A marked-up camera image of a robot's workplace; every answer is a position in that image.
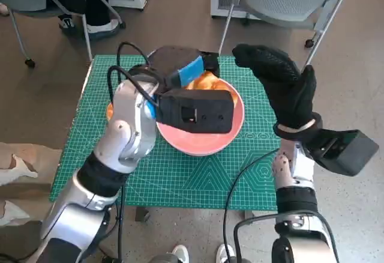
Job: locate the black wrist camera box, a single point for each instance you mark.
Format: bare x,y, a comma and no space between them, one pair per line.
204,113
351,155

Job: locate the pink bowl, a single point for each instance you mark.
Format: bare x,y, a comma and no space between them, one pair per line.
195,143

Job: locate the oblong braided toy bread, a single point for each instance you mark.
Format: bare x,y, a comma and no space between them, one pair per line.
207,83

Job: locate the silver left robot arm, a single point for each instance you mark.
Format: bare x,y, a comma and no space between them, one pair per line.
126,134

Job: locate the white shoe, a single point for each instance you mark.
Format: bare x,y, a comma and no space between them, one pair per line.
180,254
223,254

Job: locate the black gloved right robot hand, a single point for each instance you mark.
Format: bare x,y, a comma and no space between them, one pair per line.
288,92

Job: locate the green cutting mat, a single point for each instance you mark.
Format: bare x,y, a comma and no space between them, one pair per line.
186,182

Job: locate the round toy bread bun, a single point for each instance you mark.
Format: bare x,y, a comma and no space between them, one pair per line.
109,111

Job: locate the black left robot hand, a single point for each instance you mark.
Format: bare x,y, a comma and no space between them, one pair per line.
174,62

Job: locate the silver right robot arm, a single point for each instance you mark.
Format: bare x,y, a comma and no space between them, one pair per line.
285,167

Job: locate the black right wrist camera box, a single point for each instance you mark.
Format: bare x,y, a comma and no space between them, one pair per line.
351,155

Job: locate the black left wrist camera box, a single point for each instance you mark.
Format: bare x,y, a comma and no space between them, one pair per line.
204,113

